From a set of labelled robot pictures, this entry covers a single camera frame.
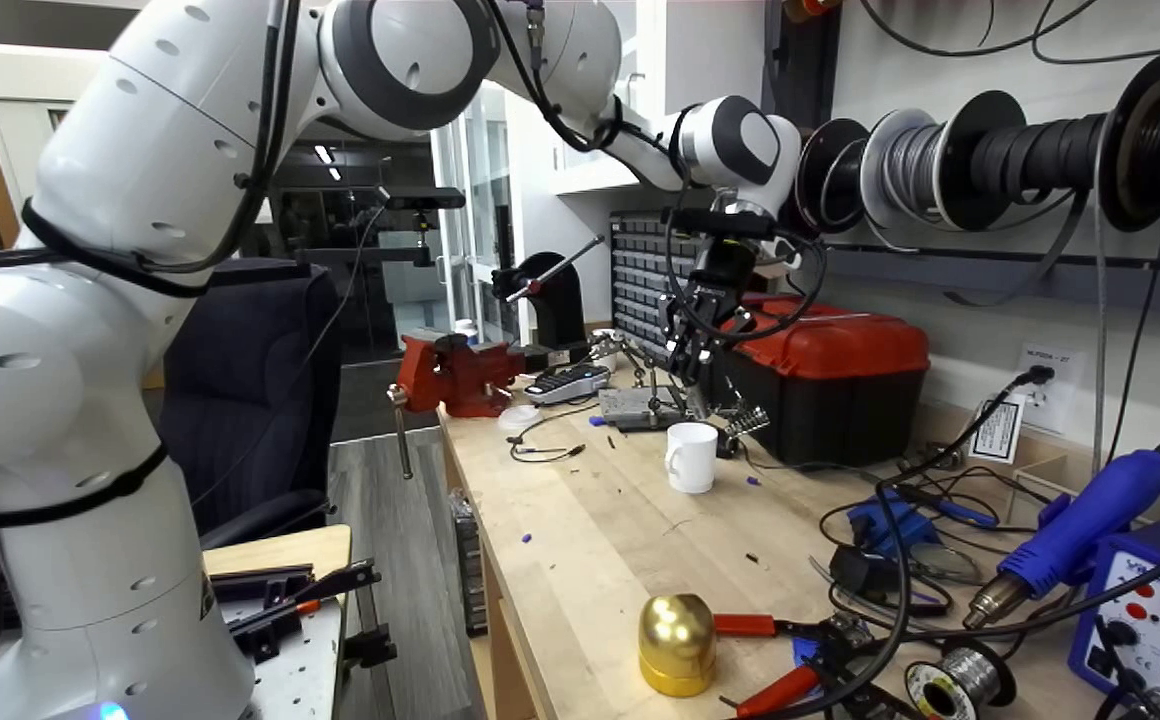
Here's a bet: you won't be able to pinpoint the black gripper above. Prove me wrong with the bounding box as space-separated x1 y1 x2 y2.
666 214 782 391

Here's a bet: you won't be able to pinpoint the white mug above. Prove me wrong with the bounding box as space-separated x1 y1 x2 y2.
662 422 725 499

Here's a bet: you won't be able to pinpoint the grey parts drawer cabinet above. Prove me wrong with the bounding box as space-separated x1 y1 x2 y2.
604 214 713 364

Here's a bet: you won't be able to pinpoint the helping hands stand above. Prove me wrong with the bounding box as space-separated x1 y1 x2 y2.
704 384 776 470

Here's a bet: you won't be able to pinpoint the grey metal plate device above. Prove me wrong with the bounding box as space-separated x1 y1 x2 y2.
591 378 692 437

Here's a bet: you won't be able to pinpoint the red and black toolbox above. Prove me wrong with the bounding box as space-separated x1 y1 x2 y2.
715 291 937 473

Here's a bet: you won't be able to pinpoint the dark grey handheld device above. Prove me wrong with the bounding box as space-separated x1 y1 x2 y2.
523 370 614 411

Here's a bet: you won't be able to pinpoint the small white object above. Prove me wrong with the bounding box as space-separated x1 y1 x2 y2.
497 399 547 440

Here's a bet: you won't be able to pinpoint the red bench vise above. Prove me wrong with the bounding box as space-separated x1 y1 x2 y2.
386 334 530 480

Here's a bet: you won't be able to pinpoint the blue plastic piece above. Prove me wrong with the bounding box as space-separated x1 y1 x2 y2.
848 490 946 561

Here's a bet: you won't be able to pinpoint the black power adapter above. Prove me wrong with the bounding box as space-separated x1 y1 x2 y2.
823 542 883 600

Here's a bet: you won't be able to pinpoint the white paper tag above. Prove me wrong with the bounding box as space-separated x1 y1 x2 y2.
965 395 1032 473

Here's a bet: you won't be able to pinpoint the black horizontal boom bar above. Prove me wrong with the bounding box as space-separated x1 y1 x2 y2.
346 184 473 216

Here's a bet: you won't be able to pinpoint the blue hot air gun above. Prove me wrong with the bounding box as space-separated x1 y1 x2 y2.
962 447 1160 633

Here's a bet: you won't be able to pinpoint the dark blue office chair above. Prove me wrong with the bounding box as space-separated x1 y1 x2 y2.
158 257 346 554

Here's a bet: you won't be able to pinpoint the black orange bar clamp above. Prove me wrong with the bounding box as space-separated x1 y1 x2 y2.
211 557 386 665

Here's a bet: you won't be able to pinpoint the white wire spool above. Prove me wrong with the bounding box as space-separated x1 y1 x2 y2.
858 103 962 231

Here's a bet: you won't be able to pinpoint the black power cord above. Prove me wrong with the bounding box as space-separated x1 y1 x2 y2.
872 364 1054 504

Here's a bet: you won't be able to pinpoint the thick black cable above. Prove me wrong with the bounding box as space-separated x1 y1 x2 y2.
791 483 915 720

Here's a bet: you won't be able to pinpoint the white wall outlet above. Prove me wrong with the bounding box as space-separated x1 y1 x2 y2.
1018 341 1071 395

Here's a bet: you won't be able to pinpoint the red-handled pliers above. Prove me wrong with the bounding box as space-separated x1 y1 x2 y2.
713 608 878 720

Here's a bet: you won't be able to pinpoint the solder wire spool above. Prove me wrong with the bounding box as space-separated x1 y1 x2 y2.
901 641 1022 720

